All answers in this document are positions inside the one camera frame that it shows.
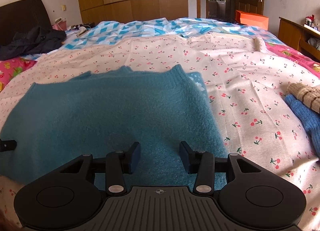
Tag teal fuzzy sweater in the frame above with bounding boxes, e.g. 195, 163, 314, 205
1, 65, 227, 186

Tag white cherry print sheet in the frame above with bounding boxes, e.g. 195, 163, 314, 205
1, 33, 319, 230

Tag dark navy jacket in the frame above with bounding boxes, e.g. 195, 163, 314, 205
1, 26, 67, 61

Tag blue ribbed knit sweater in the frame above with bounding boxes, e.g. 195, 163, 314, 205
284, 94, 320, 157

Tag beige brown checked sweater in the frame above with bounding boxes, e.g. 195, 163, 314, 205
287, 82, 320, 113

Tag dark wooden headboard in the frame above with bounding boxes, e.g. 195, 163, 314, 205
0, 0, 52, 46

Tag pink cup on nightstand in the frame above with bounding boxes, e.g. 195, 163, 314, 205
52, 17, 67, 31

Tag blue diamond pattern quilt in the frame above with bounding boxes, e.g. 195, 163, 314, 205
21, 17, 286, 61

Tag pink cartoon print bedsheet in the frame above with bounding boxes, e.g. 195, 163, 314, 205
265, 42, 319, 78

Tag orange box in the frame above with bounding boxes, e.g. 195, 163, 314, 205
235, 10, 269, 30

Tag wooden side cabinet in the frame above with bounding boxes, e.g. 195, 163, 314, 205
277, 17, 319, 61

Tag small plush toys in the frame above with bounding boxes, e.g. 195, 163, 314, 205
304, 15, 319, 31

